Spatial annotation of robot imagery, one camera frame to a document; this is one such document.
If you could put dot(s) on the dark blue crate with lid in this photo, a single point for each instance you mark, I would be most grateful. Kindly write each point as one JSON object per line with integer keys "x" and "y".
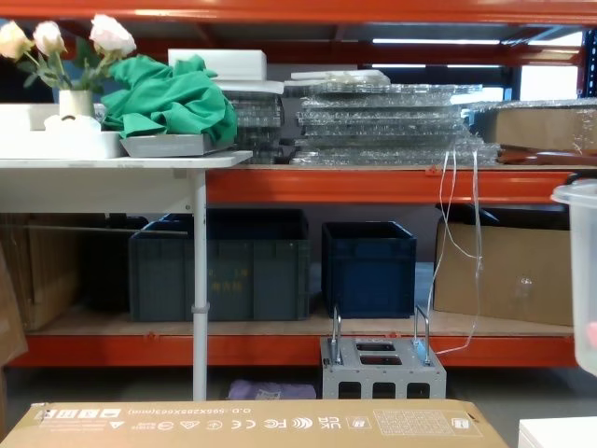
{"x": 256, "y": 219}

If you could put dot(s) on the orange steel shelving rack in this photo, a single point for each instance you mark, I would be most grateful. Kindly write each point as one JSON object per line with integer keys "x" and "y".
{"x": 373, "y": 184}

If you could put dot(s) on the blue plastic crate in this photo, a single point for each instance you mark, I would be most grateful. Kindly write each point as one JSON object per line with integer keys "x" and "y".
{"x": 368, "y": 275}

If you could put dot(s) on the grey green plastic crate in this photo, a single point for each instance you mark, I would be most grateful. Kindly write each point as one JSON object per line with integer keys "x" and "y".
{"x": 219, "y": 280}

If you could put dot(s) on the small stack clear plastic trays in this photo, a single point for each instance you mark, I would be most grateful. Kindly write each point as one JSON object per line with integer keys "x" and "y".
{"x": 259, "y": 112}

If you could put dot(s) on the large stack clear plastic sheets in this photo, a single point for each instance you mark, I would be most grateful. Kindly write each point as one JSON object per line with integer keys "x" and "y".
{"x": 387, "y": 121}

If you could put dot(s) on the white flat boards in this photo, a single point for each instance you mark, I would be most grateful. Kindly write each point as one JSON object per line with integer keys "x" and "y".
{"x": 336, "y": 77}

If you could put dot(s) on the grey flat tray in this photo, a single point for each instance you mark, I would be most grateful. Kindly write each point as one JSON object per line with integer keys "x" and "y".
{"x": 163, "y": 147}

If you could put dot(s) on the purple cloth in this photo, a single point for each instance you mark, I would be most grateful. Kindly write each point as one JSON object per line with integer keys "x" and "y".
{"x": 270, "y": 389}

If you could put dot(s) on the green cloth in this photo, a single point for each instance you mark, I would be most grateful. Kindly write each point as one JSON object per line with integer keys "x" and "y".
{"x": 177, "y": 102}

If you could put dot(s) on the white foam block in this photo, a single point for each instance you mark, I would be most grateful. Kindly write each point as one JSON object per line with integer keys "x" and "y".
{"x": 233, "y": 63}

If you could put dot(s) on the white table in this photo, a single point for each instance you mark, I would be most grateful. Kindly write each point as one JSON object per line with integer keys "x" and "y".
{"x": 116, "y": 162}

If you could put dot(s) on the large brown cardboard box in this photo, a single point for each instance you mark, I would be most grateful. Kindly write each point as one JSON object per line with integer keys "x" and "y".
{"x": 499, "y": 275}

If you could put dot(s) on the long printed cardboard box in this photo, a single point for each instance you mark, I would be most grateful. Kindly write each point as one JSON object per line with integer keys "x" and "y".
{"x": 233, "y": 427}

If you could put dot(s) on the white round dish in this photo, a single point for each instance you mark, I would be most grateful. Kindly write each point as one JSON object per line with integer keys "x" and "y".
{"x": 70, "y": 122}

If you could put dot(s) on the cream flower vase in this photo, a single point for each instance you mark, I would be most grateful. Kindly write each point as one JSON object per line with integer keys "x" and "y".
{"x": 76, "y": 102}

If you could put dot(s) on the white rectangular tray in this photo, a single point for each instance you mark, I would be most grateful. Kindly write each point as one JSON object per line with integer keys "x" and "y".
{"x": 56, "y": 142}

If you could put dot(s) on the reddish brown wooden board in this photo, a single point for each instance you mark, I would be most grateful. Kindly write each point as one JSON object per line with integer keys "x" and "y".
{"x": 545, "y": 156}

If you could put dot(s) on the cardboard box under bubble wrap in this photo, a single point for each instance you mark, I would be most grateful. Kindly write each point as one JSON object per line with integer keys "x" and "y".
{"x": 541, "y": 126}

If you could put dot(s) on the pale artificial rose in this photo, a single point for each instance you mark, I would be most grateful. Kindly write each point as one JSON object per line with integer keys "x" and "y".
{"x": 13, "y": 39}
{"x": 112, "y": 33}
{"x": 49, "y": 37}

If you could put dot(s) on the clear plastic container with lid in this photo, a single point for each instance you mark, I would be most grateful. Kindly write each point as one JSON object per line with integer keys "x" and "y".
{"x": 585, "y": 280}

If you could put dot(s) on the brown cardboard flap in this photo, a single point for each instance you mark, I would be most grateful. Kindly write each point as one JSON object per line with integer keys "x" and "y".
{"x": 10, "y": 322}

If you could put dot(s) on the white flat box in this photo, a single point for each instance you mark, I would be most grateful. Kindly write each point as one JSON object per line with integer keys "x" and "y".
{"x": 559, "y": 434}

